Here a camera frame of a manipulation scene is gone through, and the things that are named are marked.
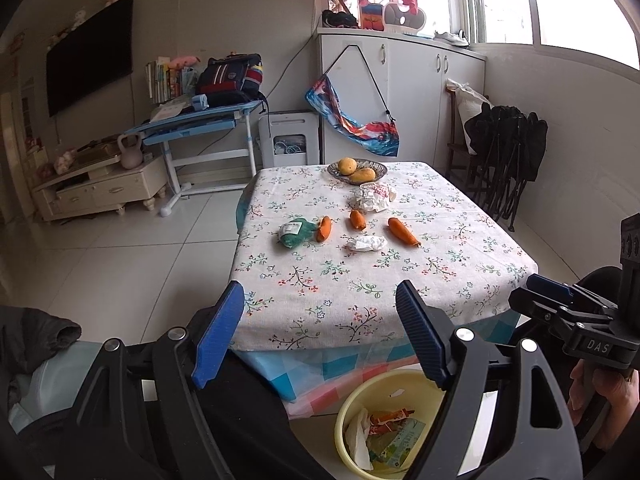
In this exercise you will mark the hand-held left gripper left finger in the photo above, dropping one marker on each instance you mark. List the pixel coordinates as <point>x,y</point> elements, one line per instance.
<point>220,330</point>

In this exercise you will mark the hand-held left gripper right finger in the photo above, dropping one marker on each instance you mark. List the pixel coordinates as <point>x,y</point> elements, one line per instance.
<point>422,330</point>

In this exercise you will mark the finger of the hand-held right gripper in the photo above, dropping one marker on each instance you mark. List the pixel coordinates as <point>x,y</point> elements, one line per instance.
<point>550,286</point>
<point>535,305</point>

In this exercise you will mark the yellow plastic basin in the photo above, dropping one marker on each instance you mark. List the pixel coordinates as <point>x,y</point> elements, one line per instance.
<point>400,385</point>

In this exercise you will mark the red orange snack packet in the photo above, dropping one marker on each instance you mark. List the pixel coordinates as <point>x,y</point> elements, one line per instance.
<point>392,420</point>

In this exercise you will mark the long orange carrot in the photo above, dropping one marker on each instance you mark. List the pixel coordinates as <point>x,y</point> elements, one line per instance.
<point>404,231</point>

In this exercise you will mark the green packet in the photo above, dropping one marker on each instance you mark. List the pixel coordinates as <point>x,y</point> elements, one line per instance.
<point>297,232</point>

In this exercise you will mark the short orange carrot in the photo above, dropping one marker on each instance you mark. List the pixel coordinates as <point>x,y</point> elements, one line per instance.
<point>357,220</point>
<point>324,229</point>

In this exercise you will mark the white red wrapper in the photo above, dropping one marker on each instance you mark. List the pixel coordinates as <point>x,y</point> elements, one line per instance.
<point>375,197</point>

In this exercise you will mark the person's right hand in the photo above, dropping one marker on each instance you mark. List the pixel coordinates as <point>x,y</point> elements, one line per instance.
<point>622,405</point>

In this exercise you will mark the person's right leg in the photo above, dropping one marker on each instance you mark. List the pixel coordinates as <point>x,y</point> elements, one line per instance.
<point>597,276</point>

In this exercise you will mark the person's leg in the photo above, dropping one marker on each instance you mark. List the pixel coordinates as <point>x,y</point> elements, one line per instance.
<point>260,435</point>
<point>597,276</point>

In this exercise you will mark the floral tablecloth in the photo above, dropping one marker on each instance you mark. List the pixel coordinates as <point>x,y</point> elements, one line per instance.
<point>350,280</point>

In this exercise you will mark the person's left leg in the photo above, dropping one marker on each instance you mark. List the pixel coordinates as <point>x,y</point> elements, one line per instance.
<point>260,435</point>

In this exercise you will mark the black folded chairs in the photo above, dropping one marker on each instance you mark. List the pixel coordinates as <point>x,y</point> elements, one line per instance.
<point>505,155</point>

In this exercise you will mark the wooden chair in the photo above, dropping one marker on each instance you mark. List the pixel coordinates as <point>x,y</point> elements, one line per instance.
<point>452,160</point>

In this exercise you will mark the long yellow mango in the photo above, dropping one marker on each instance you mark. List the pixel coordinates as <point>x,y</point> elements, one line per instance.
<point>362,175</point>

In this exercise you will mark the grey fruit bowl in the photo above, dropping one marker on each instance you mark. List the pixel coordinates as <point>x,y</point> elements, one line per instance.
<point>377,170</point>

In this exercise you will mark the round yellow mango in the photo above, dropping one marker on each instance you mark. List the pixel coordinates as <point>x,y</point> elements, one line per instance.
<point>348,165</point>

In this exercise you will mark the cream television cabinet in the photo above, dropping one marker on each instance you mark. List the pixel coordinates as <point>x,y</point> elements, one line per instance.
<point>100,187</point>

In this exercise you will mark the dark grey jacket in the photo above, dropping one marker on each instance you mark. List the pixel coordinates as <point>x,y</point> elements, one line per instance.
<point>30,330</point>

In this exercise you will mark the white cloth bag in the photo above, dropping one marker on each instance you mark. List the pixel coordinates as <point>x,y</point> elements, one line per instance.
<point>472,110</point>

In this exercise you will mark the pink kettlebell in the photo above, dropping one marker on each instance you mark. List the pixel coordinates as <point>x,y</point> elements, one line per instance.
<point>130,155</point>

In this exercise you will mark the blue study desk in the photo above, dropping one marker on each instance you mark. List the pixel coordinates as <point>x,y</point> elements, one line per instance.
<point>200,120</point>

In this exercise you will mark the white air purifier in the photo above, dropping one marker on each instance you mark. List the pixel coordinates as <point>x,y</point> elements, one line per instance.
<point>287,127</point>

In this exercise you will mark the brown tray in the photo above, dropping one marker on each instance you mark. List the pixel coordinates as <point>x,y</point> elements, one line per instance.
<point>97,152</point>

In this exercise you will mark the white papers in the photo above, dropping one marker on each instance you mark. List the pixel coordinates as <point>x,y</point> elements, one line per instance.
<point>170,112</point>

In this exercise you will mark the white storage cabinet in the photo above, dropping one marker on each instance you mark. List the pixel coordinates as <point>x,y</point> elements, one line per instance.
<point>425,95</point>

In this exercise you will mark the pink soft toys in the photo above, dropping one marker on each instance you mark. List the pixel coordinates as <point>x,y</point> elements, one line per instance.
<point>64,162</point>

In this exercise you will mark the small blue box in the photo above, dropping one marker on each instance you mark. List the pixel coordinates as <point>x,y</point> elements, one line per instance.
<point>200,101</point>

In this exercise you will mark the dark striped backpack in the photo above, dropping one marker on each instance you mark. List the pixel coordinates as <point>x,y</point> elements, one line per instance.
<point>230,80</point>

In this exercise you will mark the row of books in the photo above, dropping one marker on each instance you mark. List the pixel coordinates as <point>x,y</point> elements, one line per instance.
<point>162,82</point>

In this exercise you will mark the white sneakers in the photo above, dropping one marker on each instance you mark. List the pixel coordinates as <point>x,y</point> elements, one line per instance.
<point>450,37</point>

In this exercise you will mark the pink plush toy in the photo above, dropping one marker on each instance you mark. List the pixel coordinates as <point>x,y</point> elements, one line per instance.
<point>182,61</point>

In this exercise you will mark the window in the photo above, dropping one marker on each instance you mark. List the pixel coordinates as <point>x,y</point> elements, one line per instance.
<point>560,5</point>

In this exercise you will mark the white grey plastic stand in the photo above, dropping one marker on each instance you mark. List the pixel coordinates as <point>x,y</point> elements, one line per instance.
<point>402,17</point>

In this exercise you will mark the orange blue box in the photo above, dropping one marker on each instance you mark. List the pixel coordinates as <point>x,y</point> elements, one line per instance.
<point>372,17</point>

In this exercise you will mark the black shoes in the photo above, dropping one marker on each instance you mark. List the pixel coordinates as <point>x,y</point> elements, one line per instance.
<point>340,20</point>

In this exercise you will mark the black wall television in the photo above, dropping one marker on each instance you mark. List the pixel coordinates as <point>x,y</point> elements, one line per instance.
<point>90,55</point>

